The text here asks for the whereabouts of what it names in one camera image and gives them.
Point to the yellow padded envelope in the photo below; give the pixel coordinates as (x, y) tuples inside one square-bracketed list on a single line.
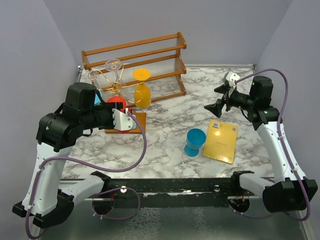
[(220, 144)]

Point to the blue goblet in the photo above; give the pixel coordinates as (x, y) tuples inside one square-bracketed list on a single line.
[(98, 97), (195, 139)]

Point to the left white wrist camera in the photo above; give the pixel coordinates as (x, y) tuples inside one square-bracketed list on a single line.
[(122, 120)]

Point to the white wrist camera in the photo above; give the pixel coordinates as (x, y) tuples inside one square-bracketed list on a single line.
[(230, 78), (122, 120)]

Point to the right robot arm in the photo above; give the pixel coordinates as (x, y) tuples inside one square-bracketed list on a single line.
[(291, 189)]

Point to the clear wine glass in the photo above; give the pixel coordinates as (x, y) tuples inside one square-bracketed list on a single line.
[(93, 75), (115, 66)]

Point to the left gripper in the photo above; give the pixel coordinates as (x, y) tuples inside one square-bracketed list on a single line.
[(109, 106)]

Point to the blue goblet front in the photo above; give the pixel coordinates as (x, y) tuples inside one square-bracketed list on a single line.
[(195, 139)]

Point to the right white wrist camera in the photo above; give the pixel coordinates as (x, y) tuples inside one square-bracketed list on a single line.
[(230, 78)]

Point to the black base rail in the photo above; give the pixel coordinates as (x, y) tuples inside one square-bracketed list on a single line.
[(171, 192)]

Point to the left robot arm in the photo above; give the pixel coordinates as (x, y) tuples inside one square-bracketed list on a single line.
[(57, 134)]

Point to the gold wire wine glass rack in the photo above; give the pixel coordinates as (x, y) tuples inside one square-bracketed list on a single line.
[(106, 82)]

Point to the yellow goblet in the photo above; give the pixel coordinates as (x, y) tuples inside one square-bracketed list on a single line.
[(142, 93)]

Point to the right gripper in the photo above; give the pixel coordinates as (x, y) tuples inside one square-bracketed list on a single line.
[(216, 108)]

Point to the wooden two-tier shelf rack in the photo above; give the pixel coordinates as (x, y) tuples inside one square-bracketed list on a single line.
[(160, 55)]

